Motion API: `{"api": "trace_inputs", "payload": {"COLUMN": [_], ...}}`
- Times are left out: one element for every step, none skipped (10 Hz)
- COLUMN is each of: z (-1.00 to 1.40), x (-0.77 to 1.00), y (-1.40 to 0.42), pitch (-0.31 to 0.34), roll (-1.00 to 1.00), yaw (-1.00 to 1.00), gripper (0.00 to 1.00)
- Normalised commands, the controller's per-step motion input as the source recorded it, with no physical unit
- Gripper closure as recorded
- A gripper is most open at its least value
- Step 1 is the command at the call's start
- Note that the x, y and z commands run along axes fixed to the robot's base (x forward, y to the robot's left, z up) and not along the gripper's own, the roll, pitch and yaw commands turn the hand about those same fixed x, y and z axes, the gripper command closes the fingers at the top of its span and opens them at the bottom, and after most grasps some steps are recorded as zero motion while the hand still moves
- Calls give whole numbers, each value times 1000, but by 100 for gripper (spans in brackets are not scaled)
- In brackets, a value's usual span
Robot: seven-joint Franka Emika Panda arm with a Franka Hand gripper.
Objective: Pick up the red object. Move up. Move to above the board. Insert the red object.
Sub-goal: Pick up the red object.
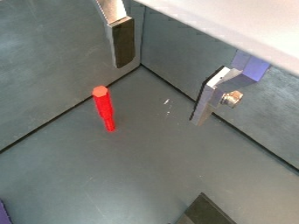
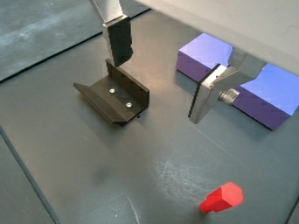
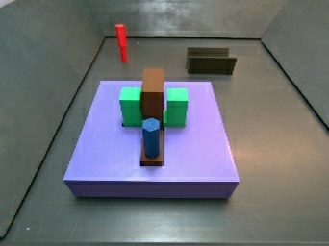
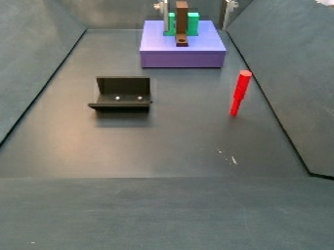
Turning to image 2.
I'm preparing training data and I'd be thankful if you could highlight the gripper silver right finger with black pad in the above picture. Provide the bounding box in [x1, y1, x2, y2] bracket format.
[188, 48, 267, 123]

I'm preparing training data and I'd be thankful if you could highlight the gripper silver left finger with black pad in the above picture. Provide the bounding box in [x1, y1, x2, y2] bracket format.
[88, 0, 133, 67]

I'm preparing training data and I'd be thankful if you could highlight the red peg object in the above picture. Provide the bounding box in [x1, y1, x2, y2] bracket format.
[198, 182, 244, 214]

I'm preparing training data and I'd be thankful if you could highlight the purple board block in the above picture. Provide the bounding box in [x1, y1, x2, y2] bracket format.
[176, 34, 299, 130]

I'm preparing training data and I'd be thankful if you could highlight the black metal bracket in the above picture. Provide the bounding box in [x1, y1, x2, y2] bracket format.
[73, 59, 149, 126]

